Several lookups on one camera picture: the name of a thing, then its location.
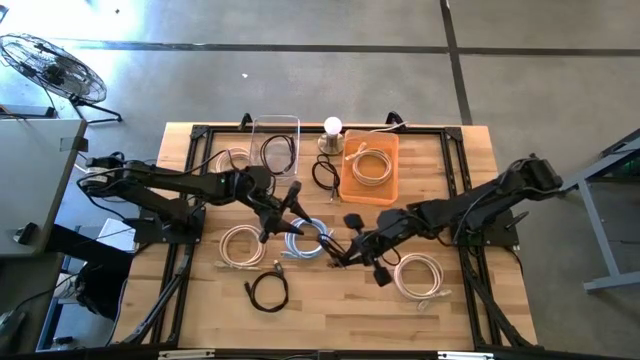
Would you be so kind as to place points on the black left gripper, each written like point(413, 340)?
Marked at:
point(270, 215)

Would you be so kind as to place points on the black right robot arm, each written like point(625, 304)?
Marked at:
point(475, 205)

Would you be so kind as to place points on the white bracket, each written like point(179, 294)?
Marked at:
point(185, 354)
point(465, 355)

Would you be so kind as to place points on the small black device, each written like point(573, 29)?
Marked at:
point(27, 232)

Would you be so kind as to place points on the black aluminium table frame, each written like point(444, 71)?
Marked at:
point(454, 134)

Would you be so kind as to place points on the white bulb on metal base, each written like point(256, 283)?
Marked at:
point(332, 125)

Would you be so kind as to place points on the black chair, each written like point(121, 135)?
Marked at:
point(100, 290)

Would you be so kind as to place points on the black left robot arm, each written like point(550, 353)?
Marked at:
point(150, 175)

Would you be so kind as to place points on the black floor fan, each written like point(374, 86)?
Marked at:
point(55, 70)

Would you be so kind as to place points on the clear plastic bin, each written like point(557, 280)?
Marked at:
point(255, 125)

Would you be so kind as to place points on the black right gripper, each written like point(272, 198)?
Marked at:
point(372, 245)

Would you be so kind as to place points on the grey side table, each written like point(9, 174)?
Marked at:
point(35, 175)

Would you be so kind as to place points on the grey metal stand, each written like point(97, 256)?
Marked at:
point(598, 227)

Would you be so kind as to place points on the black frame clamp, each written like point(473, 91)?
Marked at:
point(392, 117)
point(245, 120)

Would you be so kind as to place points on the white box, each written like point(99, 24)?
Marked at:
point(117, 237)

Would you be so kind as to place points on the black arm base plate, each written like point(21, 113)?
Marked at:
point(150, 234)
point(500, 237)

